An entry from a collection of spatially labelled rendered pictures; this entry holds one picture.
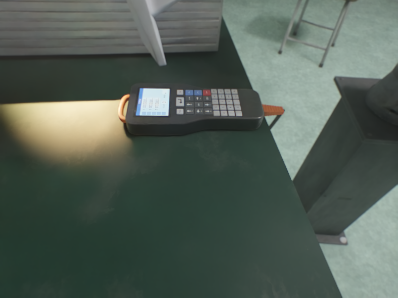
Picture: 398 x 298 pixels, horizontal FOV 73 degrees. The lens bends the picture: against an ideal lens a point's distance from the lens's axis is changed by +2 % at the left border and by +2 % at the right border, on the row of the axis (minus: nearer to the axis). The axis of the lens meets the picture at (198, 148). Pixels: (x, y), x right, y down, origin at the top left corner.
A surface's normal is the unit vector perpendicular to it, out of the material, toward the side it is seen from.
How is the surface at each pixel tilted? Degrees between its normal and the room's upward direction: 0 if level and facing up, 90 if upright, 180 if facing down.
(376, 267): 0
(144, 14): 77
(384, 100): 73
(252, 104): 0
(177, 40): 90
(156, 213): 0
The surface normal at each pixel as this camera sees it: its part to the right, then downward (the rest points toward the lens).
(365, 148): -0.05, 0.76
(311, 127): 0.04, -0.65
